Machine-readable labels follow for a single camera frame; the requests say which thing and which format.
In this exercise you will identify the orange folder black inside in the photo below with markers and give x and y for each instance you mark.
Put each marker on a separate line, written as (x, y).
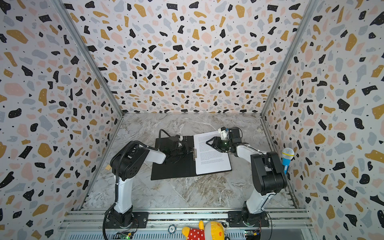
(175, 166)

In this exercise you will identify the round white badge on rail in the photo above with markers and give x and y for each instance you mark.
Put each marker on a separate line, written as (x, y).
(172, 229)

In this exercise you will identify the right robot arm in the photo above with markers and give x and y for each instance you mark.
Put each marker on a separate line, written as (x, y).
(267, 170)

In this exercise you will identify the yellow red plush toy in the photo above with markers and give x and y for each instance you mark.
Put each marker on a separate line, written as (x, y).
(210, 231)

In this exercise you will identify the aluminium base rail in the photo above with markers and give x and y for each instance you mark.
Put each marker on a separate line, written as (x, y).
(285, 224)

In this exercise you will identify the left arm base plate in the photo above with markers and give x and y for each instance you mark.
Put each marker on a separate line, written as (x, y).
(135, 220)

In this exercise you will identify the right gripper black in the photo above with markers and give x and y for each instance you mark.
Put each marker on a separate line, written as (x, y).
(220, 143)

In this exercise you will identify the blue toy microphone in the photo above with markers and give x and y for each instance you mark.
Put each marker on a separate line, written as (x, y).
(287, 156)

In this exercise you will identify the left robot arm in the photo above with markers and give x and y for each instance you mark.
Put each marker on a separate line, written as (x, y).
(125, 166)

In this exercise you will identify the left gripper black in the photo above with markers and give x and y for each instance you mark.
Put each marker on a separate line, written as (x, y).
(184, 147)

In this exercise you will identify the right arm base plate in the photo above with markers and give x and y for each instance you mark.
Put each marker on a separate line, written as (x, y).
(239, 219)

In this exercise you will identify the green circuit board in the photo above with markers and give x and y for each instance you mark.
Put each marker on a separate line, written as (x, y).
(123, 236)

